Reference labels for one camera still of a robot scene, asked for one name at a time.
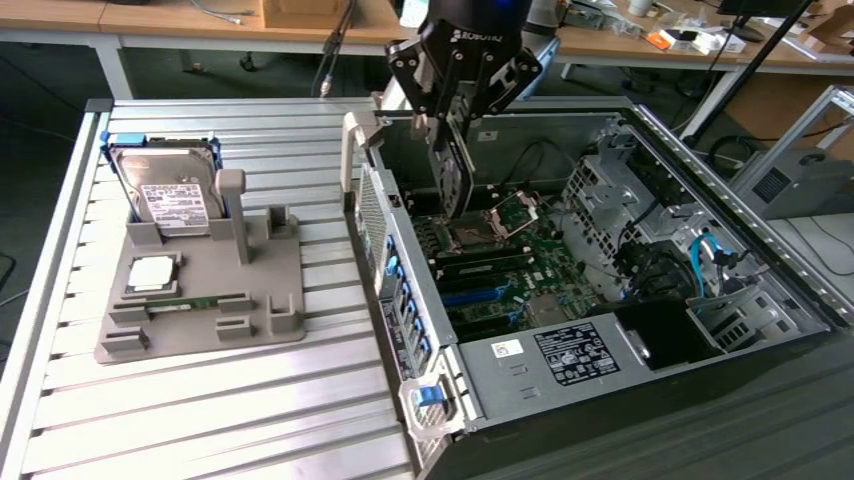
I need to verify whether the blue expansion slot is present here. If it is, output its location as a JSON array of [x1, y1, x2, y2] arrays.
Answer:
[[439, 285, 507, 307]]

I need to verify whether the grey parts rack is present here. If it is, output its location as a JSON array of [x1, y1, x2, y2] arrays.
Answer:
[[91, 167, 308, 366]]

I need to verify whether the green motherboard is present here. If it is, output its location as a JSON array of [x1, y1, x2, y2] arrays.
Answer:
[[406, 192, 602, 341]]

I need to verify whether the blue SATA wire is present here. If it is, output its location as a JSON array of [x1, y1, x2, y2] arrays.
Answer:
[[690, 232, 726, 301]]

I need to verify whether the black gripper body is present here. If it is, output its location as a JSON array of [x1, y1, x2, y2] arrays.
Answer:
[[416, 0, 534, 85]]

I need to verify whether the tall metal drive cage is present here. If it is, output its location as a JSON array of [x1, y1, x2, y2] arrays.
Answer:
[[559, 124, 669, 241]]

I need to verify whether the long wooden desk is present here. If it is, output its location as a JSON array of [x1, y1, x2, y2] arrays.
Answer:
[[0, 0, 419, 101]]

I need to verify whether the CPU socket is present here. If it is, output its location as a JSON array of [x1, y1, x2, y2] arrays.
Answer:
[[446, 219, 508, 251]]

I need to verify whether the black slanted pole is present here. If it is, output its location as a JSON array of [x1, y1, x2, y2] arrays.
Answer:
[[678, 0, 821, 149]]

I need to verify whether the grey power supply unit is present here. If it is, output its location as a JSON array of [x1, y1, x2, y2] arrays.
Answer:
[[456, 312, 652, 421]]

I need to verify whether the closed cardboard box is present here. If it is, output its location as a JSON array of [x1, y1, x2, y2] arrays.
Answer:
[[259, 0, 354, 30]]

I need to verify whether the brown cardboard piece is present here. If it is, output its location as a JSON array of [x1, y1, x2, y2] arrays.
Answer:
[[806, 4, 854, 56]]

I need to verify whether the metal socket cover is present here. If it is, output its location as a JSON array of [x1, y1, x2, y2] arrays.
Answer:
[[490, 192, 542, 236]]

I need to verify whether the black monitor with stand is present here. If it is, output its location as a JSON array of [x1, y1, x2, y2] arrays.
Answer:
[[717, 0, 813, 43]]

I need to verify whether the silver CPU chip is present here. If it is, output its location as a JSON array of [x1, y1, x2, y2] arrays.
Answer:
[[124, 257, 179, 294]]

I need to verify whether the grey control box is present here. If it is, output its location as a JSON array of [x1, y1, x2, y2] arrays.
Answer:
[[730, 147, 854, 221]]

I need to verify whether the silver hard disk drive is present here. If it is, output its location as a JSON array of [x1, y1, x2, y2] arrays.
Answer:
[[109, 142, 225, 239]]

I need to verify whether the black expansion slot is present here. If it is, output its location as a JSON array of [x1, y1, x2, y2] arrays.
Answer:
[[450, 312, 519, 337]]

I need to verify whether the open black PC case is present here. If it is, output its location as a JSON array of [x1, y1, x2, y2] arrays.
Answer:
[[339, 94, 854, 480]]

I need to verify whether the blue disk caddy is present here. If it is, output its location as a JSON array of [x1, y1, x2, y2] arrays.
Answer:
[[97, 130, 223, 224]]

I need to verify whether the metal electronics box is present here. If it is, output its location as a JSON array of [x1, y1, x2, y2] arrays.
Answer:
[[559, 2, 608, 29]]

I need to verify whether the black graphics card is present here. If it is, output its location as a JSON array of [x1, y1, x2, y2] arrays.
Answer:
[[426, 82, 479, 222]]

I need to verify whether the green RAM stick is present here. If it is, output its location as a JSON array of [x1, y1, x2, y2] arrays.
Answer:
[[143, 295, 221, 314]]

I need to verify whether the cluttered wooden desk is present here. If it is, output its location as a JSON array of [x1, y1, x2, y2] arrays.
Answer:
[[552, 0, 854, 146]]

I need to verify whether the white small box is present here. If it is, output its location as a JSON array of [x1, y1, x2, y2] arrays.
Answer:
[[690, 32, 747, 56]]

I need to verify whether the grey cable on desk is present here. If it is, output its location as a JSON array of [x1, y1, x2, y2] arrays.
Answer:
[[188, 0, 259, 25]]

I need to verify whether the black power wire bundle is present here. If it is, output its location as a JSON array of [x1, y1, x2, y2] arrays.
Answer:
[[610, 239, 695, 304]]

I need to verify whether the aluminium profile frame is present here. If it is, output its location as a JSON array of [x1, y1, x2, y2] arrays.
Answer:
[[733, 84, 854, 176]]

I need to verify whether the low metal disk bay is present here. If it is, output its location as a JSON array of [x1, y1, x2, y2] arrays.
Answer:
[[686, 287, 806, 354]]

